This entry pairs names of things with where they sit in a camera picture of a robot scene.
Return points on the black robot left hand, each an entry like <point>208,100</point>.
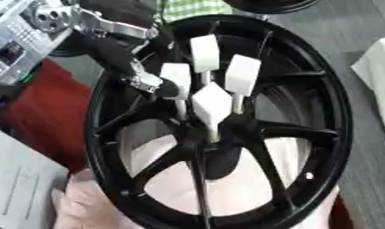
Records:
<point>104,49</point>

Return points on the white pin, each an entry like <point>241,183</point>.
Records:
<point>242,74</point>
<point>211,104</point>
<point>179,74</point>
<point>205,53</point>

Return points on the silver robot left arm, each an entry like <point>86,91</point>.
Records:
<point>23,35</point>

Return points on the black round wheel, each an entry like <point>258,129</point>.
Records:
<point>268,5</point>

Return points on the black spoked wheel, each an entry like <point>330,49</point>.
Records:
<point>331,125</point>

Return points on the person's hand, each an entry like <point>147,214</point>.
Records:
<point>86,202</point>

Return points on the white paper sheet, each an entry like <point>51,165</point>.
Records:
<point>23,184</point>

